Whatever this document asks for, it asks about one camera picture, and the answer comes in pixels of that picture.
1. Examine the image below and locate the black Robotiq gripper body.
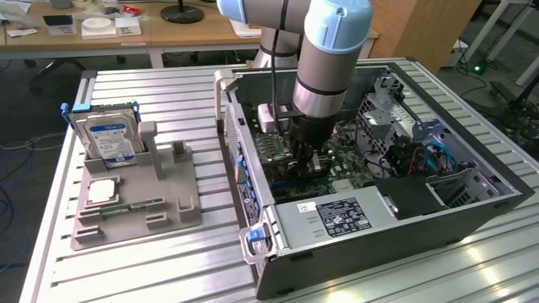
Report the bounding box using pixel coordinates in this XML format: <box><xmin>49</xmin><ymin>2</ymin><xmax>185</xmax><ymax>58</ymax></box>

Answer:
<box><xmin>288</xmin><ymin>115</ymin><xmax>336</xmax><ymax>150</ymax></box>

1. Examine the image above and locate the green graphics card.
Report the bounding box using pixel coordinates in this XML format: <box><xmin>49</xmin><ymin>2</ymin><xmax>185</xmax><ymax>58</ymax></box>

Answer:
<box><xmin>263</xmin><ymin>148</ymin><xmax>337</xmax><ymax>184</ymax></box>

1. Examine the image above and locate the blue expansion slot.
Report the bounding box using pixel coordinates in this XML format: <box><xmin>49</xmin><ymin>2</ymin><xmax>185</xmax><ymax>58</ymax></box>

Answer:
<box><xmin>268</xmin><ymin>178</ymin><xmax>316</xmax><ymax>191</ymax></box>

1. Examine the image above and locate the green motherboard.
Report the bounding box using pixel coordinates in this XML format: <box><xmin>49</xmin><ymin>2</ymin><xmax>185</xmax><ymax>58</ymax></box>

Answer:
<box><xmin>249</xmin><ymin>105</ymin><xmax>380</xmax><ymax>205</ymax></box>

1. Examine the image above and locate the perforated metal disk bay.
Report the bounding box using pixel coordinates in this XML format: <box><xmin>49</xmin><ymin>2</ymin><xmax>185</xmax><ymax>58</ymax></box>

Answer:
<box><xmin>355</xmin><ymin>93</ymin><xmax>421</xmax><ymax>155</ymax></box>

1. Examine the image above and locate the grey power supply unit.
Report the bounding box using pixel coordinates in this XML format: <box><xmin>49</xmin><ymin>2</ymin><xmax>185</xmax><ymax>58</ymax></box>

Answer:
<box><xmin>273</xmin><ymin>186</ymin><xmax>399</xmax><ymax>249</ymax></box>

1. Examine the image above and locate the black plastic shroud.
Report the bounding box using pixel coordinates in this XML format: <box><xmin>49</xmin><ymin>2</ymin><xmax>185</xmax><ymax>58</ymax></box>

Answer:
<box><xmin>373</xmin><ymin>175</ymin><xmax>449</xmax><ymax>220</ymax></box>

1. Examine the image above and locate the open black PC case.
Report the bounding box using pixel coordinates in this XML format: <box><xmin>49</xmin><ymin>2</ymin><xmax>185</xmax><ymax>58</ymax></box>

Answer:
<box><xmin>213</xmin><ymin>61</ymin><xmax>536</xmax><ymax>300</ymax></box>

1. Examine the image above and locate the white paper stack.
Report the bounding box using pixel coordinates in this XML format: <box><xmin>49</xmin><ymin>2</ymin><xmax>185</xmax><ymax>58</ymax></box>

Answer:
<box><xmin>229</xmin><ymin>21</ymin><xmax>263</xmax><ymax>39</ymax></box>

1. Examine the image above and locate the grey metal drive cage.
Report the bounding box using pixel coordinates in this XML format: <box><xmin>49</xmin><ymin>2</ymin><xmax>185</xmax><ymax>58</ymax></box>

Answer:
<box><xmin>424</xmin><ymin>167</ymin><xmax>512</xmax><ymax>209</ymax></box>

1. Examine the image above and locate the wooden cabinet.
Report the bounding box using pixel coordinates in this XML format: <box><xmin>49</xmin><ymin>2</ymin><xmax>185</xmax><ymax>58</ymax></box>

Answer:
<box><xmin>372</xmin><ymin>0</ymin><xmax>483</xmax><ymax>73</ymax></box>

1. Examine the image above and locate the grey printed parts rack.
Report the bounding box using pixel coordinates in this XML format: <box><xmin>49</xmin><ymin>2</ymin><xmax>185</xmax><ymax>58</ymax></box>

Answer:
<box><xmin>69</xmin><ymin>119</ymin><xmax>204</xmax><ymax>252</ymax></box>

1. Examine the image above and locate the wooden desk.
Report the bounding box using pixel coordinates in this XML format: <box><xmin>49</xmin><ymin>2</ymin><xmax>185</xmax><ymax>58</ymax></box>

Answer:
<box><xmin>0</xmin><ymin>0</ymin><xmax>380</xmax><ymax>69</ymax></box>

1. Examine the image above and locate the green RAM stick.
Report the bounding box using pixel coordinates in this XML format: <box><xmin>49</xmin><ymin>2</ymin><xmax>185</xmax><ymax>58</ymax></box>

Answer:
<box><xmin>98</xmin><ymin>198</ymin><xmax>164</xmax><ymax>215</ymax></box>

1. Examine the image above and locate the hard disk with blue caddy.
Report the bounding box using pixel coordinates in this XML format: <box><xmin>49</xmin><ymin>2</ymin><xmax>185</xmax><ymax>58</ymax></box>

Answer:
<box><xmin>60</xmin><ymin>99</ymin><xmax>146</xmax><ymax>168</ymax></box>

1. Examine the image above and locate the black round lamp base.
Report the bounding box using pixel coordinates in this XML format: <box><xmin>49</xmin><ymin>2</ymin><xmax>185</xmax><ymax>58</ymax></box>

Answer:
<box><xmin>158</xmin><ymin>0</ymin><xmax>205</xmax><ymax>25</ymax></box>

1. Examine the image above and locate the silver CPU chip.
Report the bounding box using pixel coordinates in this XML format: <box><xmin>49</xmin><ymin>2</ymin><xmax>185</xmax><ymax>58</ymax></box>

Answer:
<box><xmin>86</xmin><ymin>179</ymin><xmax>122</xmax><ymax>205</ymax></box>

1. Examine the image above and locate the small plain white box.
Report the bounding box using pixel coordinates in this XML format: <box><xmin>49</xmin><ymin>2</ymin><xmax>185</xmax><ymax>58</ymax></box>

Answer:
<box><xmin>113</xmin><ymin>16</ymin><xmax>142</xmax><ymax>37</ymax></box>

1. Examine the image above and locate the red packet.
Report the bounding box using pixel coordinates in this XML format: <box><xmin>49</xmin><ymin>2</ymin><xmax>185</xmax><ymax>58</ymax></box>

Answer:
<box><xmin>120</xmin><ymin>3</ymin><xmax>146</xmax><ymax>18</ymax></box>

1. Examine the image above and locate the white box with round dish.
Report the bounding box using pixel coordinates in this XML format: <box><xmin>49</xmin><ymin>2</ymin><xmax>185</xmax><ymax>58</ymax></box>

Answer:
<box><xmin>80</xmin><ymin>17</ymin><xmax>117</xmax><ymax>40</ymax></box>

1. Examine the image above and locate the black office chair base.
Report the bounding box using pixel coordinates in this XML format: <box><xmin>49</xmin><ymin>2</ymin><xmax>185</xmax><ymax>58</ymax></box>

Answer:
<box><xmin>22</xmin><ymin>55</ymin><xmax>129</xmax><ymax>94</ymax></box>

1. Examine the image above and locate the white box with black top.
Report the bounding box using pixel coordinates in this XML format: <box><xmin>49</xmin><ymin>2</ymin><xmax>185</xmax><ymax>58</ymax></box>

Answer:
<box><xmin>41</xmin><ymin>14</ymin><xmax>78</xmax><ymax>36</ymax></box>

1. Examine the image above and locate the white paper note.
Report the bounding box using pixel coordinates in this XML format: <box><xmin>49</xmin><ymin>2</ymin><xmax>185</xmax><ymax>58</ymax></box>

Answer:
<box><xmin>5</xmin><ymin>28</ymin><xmax>38</xmax><ymax>38</ymax></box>

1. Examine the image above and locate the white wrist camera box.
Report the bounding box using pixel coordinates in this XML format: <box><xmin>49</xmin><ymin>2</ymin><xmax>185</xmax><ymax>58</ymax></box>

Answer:
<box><xmin>257</xmin><ymin>102</ymin><xmax>281</xmax><ymax>134</ymax></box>

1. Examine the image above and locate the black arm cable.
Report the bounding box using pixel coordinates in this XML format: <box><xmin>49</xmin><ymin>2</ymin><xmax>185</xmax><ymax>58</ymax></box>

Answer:
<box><xmin>268</xmin><ymin>27</ymin><xmax>281</xmax><ymax>140</ymax></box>

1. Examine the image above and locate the blue wire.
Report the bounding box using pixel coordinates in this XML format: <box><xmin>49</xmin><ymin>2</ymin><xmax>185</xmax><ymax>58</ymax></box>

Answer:
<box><xmin>423</xmin><ymin>141</ymin><xmax>457</xmax><ymax>173</ymax></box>

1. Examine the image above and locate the white table frame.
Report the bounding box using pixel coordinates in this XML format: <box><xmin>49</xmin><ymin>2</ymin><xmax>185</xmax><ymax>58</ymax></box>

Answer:
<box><xmin>460</xmin><ymin>0</ymin><xmax>539</xmax><ymax>86</ymax></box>

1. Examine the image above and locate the blue floor cable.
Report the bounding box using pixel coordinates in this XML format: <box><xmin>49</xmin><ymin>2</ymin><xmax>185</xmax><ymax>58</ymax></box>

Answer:
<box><xmin>0</xmin><ymin>148</ymin><xmax>34</xmax><ymax>272</ymax></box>

